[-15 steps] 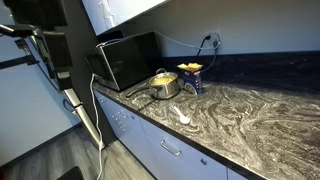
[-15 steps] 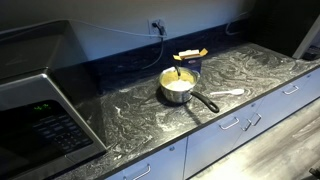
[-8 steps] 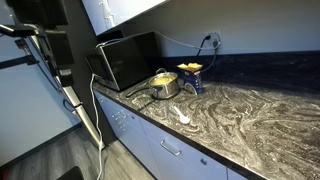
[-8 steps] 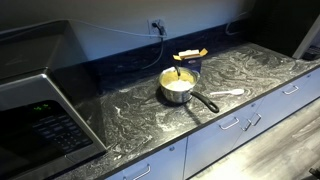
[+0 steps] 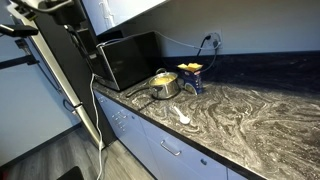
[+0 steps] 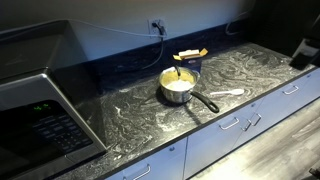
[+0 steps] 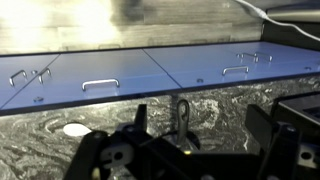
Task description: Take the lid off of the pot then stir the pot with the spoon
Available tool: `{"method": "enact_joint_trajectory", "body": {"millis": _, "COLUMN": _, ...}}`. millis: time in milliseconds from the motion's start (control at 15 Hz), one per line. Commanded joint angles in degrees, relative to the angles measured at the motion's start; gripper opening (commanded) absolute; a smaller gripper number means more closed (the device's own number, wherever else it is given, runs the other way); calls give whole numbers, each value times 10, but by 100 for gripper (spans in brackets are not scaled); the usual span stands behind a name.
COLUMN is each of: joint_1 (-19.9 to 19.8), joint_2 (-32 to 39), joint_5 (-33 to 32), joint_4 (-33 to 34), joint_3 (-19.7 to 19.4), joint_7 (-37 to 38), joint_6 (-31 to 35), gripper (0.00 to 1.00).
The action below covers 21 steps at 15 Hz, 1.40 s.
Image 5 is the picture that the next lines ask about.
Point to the black steel microwave oven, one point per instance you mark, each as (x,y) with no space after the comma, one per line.
(126,63)

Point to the small metal drawer pull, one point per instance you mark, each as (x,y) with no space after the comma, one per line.
(121,115)
(122,126)

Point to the yellow cooked pasta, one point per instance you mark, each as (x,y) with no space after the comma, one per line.
(160,81)

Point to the black metal bar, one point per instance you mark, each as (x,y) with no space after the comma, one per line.
(16,61)
(20,30)

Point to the white plastic spoon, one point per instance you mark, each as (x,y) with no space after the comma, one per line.
(184,119)

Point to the small round cabinet knob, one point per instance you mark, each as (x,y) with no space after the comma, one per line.
(203,162)

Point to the white wall outlet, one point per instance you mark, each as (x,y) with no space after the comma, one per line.
(217,34)

